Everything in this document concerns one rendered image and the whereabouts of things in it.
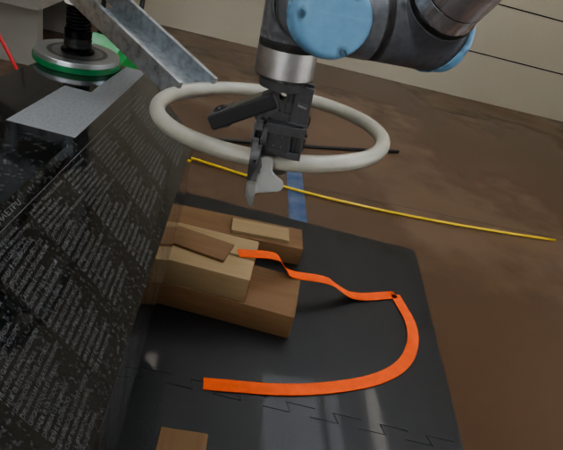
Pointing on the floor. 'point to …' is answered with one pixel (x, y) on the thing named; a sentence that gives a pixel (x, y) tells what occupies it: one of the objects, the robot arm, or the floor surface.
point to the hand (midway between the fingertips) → (250, 191)
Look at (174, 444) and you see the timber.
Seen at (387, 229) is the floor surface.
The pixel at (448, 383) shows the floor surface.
